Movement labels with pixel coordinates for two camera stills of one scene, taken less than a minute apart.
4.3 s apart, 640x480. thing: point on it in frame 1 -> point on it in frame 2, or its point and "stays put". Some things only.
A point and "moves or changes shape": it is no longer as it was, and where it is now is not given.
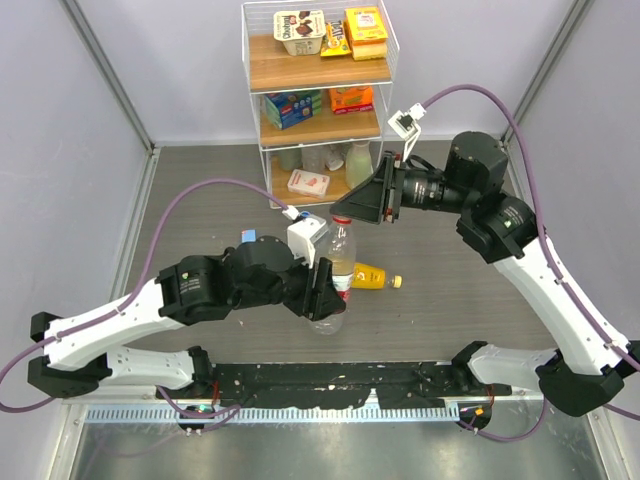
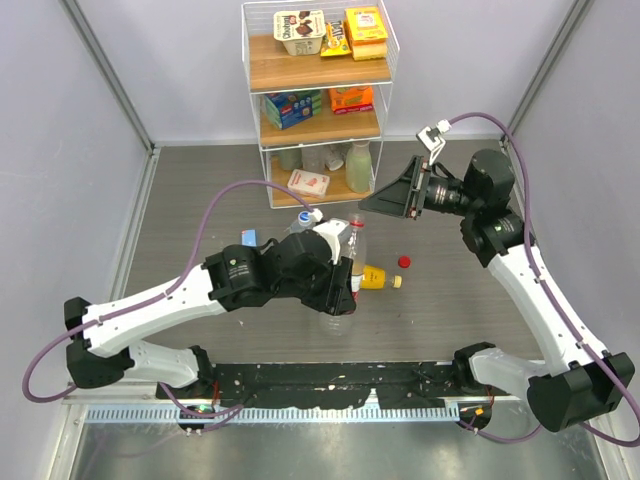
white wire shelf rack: (320, 74) stays put
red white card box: (308, 183) stays put
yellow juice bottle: (370, 277) stays put
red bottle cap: (342, 220) moves or changes shape
